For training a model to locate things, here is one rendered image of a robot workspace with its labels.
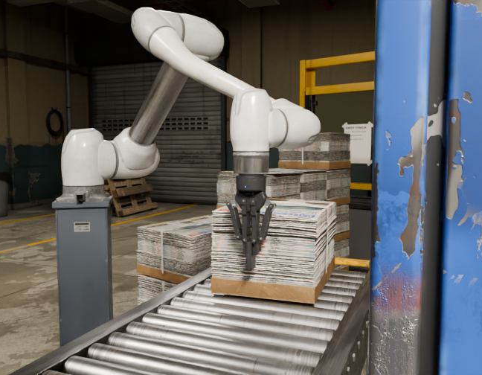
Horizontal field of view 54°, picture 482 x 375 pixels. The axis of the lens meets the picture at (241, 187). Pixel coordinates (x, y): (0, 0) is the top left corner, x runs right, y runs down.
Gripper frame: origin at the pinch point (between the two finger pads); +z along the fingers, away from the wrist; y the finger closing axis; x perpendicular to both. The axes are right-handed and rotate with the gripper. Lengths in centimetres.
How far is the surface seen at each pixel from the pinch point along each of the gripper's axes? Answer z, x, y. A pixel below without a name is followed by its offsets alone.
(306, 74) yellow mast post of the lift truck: -82, -250, 51
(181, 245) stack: 15, -66, 58
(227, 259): 2.9, -4.4, 8.3
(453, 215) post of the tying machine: -25, 90, -43
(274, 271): 5.2, -5.4, -4.6
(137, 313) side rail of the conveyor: 13.1, 16.1, 23.4
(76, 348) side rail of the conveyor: 13.1, 37.6, 22.9
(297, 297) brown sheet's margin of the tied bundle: 11.3, -5.0, -11.0
